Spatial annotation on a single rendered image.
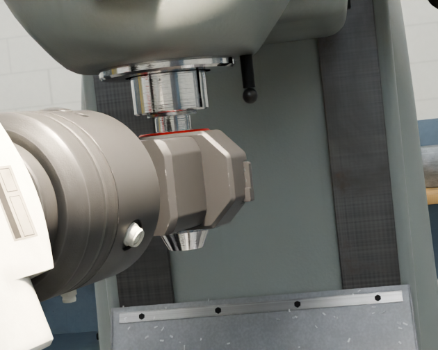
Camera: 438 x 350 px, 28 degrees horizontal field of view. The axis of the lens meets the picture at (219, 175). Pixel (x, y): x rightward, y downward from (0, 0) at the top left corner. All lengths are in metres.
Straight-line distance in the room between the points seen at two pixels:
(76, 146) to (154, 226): 0.07
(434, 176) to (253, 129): 3.36
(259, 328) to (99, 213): 0.55
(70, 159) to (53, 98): 4.62
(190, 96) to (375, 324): 0.45
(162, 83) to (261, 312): 0.44
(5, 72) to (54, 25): 4.61
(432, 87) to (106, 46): 4.33
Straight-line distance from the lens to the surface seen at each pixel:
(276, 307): 0.92
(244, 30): 0.49
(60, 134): 0.39
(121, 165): 0.41
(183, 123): 0.54
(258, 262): 0.93
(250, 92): 0.54
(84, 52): 0.49
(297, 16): 0.66
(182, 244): 0.54
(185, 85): 0.53
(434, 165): 4.25
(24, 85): 5.05
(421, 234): 0.95
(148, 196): 0.42
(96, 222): 0.38
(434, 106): 4.77
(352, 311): 0.92
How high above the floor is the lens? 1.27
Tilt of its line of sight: 3 degrees down
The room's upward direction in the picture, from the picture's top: 6 degrees counter-clockwise
